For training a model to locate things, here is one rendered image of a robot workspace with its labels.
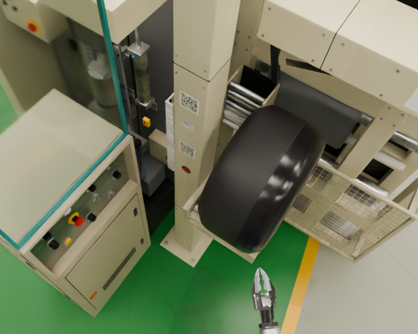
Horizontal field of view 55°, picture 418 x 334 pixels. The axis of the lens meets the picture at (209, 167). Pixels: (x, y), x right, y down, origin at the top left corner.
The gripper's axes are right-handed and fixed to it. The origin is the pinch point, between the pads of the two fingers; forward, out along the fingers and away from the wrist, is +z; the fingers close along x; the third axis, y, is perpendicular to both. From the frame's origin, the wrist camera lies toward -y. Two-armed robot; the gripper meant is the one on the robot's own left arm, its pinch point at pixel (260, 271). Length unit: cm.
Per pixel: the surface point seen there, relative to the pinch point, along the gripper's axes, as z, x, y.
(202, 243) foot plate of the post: 32, 46, -95
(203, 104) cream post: 48, 3, 51
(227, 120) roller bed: 76, 5, -17
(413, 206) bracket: 20, -68, -31
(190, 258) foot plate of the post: 23, 54, -91
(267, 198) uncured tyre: 19.0, -10.3, 33.9
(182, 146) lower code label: 49, 19, 23
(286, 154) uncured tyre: 32, -19, 35
